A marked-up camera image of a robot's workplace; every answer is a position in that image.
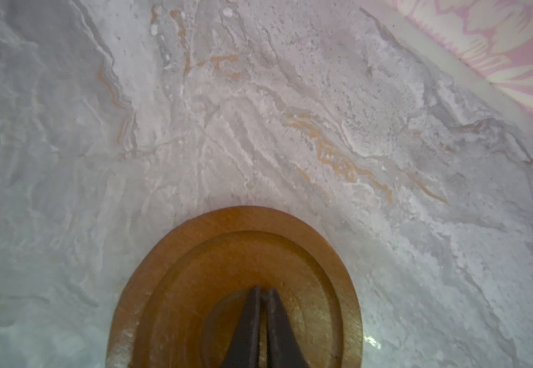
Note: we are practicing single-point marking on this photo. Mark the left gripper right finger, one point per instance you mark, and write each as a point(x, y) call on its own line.
point(282, 347)

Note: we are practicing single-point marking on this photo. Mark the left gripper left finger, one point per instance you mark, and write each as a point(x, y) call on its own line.
point(244, 348)

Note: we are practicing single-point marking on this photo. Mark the brown wooden round coaster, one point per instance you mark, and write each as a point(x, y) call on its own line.
point(181, 306)

